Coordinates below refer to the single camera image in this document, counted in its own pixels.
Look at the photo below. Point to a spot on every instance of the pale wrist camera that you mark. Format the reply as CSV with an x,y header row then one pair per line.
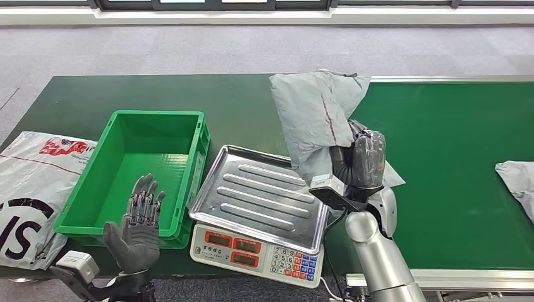
x,y
327,183
77,264

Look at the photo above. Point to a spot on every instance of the green conveyor belt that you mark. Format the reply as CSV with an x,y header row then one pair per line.
x,y
450,137

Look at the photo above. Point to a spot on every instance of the green plastic crate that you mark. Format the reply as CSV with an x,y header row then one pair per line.
x,y
146,158

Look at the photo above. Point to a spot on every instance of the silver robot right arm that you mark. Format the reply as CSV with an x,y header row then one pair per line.
x,y
375,254

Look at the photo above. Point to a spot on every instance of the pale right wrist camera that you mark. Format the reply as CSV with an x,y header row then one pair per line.
x,y
327,183

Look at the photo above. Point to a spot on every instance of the steel scale tray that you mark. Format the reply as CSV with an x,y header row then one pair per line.
x,y
258,196

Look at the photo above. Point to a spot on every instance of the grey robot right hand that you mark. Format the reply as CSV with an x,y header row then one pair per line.
x,y
369,160

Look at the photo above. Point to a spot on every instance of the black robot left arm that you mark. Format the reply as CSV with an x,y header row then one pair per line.
x,y
133,287

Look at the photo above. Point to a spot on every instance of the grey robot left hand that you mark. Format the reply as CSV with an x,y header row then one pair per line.
x,y
137,241

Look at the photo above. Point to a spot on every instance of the grey plastic mailer package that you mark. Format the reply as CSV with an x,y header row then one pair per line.
x,y
313,112
519,183

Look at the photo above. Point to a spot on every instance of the white courier bag red print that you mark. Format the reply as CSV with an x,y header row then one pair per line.
x,y
33,175

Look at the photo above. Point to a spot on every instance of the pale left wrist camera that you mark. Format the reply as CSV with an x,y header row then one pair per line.
x,y
77,264

